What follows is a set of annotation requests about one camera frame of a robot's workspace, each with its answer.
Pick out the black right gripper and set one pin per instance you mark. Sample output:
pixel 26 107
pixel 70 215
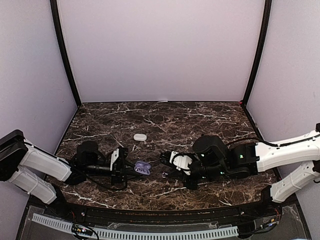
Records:
pixel 179 175

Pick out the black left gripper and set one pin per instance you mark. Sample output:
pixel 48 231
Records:
pixel 119 174

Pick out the black earbud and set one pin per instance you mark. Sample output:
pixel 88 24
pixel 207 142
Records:
pixel 164 174

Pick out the purple earbud charging case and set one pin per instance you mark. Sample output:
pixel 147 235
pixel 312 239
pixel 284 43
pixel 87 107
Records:
pixel 142 168

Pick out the white earbud charging case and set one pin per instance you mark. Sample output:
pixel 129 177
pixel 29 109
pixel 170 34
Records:
pixel 140 137

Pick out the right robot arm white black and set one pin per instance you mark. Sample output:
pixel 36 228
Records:
pixel 212 158

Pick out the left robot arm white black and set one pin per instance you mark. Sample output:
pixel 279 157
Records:
pixel 19 158

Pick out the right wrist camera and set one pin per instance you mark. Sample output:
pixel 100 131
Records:
pixel 176 160

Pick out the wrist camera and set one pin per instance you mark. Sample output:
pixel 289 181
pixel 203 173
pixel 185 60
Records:
pixel 117 159
pixel 176 160

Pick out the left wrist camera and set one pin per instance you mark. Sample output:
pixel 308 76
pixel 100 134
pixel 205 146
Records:
pixel 117 159

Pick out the black front table rail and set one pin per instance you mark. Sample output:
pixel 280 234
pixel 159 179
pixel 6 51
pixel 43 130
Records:
pixel 98 215

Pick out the white slotted cable duct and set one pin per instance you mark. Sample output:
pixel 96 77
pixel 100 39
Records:
pixel 82 232

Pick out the left black frame post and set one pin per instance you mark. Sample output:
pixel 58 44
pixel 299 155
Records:
pixel 63 51

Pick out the black frame post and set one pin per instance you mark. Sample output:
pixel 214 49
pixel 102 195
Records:
pixel 258 53
pixel 63 51

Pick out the right black frame post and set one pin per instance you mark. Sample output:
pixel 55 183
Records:
pixel 258 53

